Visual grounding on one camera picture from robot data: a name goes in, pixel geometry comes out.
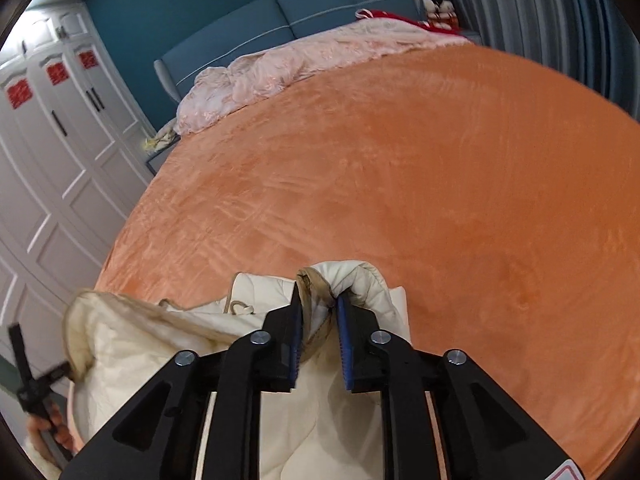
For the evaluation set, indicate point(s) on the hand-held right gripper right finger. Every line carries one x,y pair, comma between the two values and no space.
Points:
344,345

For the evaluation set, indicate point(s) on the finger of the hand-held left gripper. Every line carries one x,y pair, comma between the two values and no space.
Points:
52,375

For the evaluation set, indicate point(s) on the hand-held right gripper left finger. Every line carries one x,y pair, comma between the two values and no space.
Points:
295,345

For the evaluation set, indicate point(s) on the cream quilted jacket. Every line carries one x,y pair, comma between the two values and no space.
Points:
130,350

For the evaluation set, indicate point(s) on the person's left forearm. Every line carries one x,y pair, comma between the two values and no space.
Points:
40,465

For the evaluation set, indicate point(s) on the person's left hand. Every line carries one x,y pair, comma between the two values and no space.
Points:
62,430

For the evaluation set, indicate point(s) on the orange plush blanket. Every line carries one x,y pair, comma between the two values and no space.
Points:
400,185

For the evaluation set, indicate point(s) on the white wardrobe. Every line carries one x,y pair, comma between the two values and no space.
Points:
60,185

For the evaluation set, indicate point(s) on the grey bedside table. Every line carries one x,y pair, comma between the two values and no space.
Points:
160,159
472,37

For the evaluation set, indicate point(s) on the pale yellow cloths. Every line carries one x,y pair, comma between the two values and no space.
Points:
162,140

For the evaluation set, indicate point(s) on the pink floral quilt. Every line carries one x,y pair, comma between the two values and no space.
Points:
280,70

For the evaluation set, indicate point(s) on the red cloth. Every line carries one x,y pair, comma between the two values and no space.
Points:
400,19

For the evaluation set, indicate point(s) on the blue upholstered headboard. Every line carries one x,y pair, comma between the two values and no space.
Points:
325,5

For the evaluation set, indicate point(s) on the plush toy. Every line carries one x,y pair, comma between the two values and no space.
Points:
440,12

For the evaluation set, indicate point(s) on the grey curtain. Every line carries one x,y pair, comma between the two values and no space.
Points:
550,20

